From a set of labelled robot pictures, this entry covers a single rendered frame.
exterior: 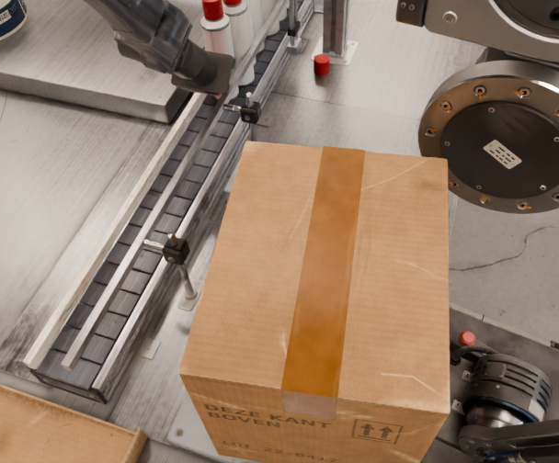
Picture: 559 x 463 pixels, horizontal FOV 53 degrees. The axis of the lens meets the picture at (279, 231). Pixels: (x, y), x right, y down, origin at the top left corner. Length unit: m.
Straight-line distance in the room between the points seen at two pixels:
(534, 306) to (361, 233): 1.40
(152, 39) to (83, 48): 0.55
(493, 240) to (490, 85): 1.46
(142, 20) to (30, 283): 0.47
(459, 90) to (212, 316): 0.35
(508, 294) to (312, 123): 1.05
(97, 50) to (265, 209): 0.79
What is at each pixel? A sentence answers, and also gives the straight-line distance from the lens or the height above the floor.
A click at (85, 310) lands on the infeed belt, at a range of 0.87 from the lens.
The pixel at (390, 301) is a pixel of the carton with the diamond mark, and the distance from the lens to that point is 0.55.
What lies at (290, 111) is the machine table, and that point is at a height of 0.83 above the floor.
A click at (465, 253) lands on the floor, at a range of 2.00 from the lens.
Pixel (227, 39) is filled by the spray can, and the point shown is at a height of 1.01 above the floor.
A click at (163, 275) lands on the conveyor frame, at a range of 0.88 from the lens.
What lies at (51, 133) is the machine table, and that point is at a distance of 1.23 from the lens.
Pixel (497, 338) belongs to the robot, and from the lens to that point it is 1.58.
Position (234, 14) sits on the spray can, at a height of 1.04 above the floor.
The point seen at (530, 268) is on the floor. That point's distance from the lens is 2.03.
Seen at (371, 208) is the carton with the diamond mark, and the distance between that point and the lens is 0.61.
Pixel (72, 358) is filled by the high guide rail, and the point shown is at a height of 0.96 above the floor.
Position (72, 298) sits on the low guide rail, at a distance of 0.85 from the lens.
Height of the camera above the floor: 1.59
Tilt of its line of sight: 53 degrees down
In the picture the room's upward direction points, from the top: 4 degrees counter-clockwise
